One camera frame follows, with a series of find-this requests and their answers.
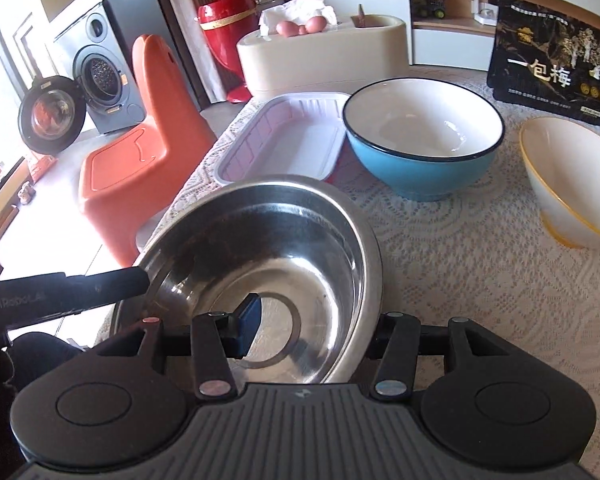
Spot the stainless steel bowl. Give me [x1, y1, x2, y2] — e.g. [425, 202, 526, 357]
[111, 176, 382, 384]

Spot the grey washing machine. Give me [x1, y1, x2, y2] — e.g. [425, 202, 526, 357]
[18, 0, 145, 155]

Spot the pink egg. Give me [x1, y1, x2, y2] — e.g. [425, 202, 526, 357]
[275, 21, 300, 38]
[304, 15, 328, 34]

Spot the toy truck on shelf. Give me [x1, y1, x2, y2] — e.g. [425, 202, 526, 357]
[411, 0, 446, 20]

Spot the white gold-rimmed bowl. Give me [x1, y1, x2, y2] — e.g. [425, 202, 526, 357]
[518, 117, 600, 250]

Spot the blue enamel bowl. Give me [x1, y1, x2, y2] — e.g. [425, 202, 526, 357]
[342, 77, 505, 202]

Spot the orange plastic chair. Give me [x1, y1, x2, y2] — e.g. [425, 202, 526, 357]
[80, 35, 216, 266]

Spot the beige oval storage container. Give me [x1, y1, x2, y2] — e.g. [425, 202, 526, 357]
[237, 14, 410, 100]

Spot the red egg-shaped bin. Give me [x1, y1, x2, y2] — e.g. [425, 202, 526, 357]
[198, 0, 258, 103]

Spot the black plum snack bag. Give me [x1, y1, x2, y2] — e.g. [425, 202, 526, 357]
[486, 0, 600, 127]

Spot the white plastic tray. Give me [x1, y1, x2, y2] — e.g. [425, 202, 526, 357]
[214, 92, 349, 185]

